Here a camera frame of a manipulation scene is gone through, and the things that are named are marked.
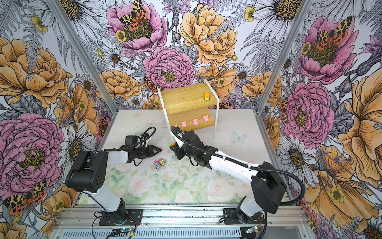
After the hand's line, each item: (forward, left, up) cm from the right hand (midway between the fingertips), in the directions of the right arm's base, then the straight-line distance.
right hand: (174, 150), depth 80 cm
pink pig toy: (+22, -18, 0) cm, 28 cm away
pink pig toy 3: (+17, -5, 0) cm, 18 cm away
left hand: (+6, +11, -14) cm, 19 cm away
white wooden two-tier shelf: (+16, -9, +15) cm, 24 cm away
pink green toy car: (-1, +12, -14) cm, 18 cm away
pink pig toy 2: (+18, -12, +1) cm, 22 cm away
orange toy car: (+2, 0, +3) cm, 3 cm away
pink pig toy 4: (+16, 0, +1) cm, 16 cm away
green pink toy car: (0, +9, -14) cm, 16 cm away
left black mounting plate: (-28, +23, -15) cm, 39 cm away
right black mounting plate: (-29, -27, -17) cm, 43 cm away
